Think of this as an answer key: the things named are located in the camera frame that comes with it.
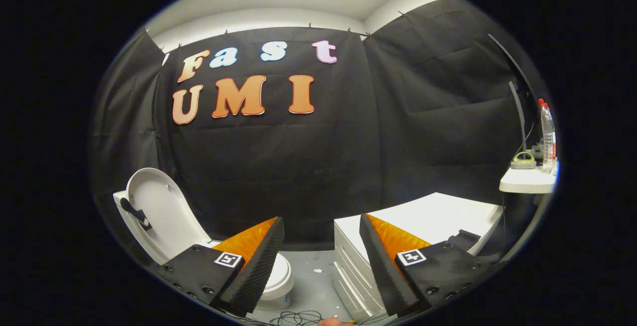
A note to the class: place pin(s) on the small black object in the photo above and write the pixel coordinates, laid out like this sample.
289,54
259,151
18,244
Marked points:
465,239

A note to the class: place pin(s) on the white drawer cabinet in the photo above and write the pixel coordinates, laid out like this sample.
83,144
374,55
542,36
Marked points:
438,211

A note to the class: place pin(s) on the clear red-capped water bottle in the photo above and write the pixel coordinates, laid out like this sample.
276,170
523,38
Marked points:
542,117
551,142

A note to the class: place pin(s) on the thin grey monitor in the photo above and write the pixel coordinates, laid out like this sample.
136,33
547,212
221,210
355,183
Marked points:
519,112

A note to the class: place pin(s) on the white toilet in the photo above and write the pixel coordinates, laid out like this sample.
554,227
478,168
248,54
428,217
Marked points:
273,302

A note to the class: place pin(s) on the white shelf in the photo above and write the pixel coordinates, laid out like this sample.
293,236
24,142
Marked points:
527,181

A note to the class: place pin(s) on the white toilet lid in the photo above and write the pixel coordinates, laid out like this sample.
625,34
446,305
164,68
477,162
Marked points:
159,196

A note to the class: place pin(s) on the black backdrop cloth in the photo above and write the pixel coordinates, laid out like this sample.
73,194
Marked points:
278,166

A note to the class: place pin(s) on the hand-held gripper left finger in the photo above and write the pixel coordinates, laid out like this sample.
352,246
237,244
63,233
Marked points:
256,273

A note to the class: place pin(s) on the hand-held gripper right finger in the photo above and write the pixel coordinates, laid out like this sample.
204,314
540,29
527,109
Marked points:
385,276

